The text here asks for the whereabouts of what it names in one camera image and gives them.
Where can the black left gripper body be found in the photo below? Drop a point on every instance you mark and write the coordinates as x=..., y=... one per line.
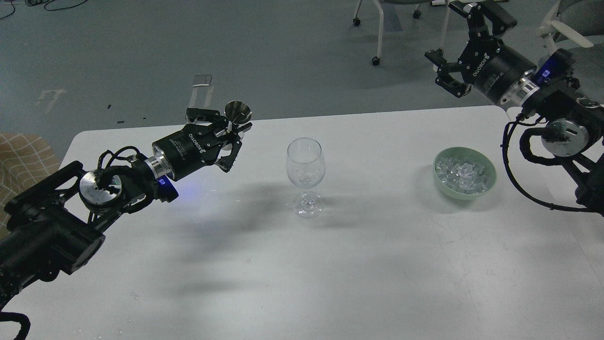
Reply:
x=182, y=153

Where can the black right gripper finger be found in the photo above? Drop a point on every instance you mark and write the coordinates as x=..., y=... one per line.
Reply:
x=487, y=21
x=444, y=73

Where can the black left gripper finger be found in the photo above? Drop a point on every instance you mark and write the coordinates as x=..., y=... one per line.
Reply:
x=217, y=121
x=230, y=144

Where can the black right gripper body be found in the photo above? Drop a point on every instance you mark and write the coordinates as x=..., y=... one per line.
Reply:
x=492, y=67

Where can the steel double jigger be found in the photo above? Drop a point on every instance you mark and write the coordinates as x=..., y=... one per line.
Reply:
x=239, y=117

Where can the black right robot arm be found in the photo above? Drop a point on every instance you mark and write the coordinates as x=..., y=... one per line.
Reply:
x=561, y=124

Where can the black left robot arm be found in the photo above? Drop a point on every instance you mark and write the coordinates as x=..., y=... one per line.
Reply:
x=58, y=225

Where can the clear wine glass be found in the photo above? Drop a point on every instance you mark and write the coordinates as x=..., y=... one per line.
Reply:
x=306, y=167

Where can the pile of clear ice cubes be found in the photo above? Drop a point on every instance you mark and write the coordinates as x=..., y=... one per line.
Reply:
x=462, y=174

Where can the white grey office chair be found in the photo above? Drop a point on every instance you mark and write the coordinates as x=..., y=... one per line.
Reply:
x=578, y=26

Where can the green bowl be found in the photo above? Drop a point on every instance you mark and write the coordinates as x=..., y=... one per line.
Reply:
x=470, y=153

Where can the tan checkered chair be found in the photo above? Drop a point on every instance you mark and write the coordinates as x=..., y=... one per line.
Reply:
x=25, y=159

